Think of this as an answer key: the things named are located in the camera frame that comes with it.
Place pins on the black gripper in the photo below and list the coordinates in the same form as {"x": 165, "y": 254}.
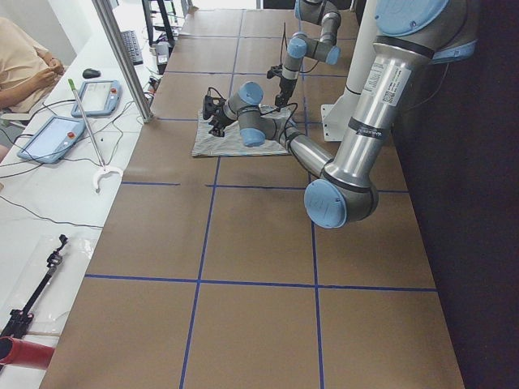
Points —
{"x": 219, "y": 117}
{"x": 284, "y": 86}

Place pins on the blue white striped polo shirt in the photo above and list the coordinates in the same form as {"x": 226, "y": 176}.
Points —
{"x": 207, "y": 145}

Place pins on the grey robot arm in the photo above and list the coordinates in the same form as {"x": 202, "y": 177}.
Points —
{"x": 396, "y": 39}
{"x": 323, "y": 14}

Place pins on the far teach pendant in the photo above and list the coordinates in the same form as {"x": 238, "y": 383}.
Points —
{"x": 100, "y": 98}

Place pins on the teach pendant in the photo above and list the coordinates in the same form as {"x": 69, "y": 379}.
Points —
{"x": 100, "y": 98}
{"x": 53, "y": 141}

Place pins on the black keyboard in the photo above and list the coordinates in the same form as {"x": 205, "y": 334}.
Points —
{"x": 131, "y": 44}

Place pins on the chrome metal rod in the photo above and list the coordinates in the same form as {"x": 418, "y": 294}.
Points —
{"x": 104, "y": 169}

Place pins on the black computer mouse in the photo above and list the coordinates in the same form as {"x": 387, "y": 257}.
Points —
{"x": 91, "y": 73}

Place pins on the near teach pendant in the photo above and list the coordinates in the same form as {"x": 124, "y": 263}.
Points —
{"x": 53, "y": 141}

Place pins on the person in beige shirt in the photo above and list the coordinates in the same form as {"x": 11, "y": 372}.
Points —
{"x": 29, "y": 71}

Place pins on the black tripod stick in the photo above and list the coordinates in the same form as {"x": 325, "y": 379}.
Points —
{"x": 20, "y": 319}

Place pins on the red cylinder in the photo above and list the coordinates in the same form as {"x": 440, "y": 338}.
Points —
{"x": 23, "y": 353}

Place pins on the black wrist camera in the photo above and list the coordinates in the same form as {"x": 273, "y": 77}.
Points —
{"x": 211, "y": 106}
{"x": 275, "y": 71}

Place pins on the aluminium frame post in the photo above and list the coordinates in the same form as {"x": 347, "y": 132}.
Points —
{"x": 110, "y": 26}

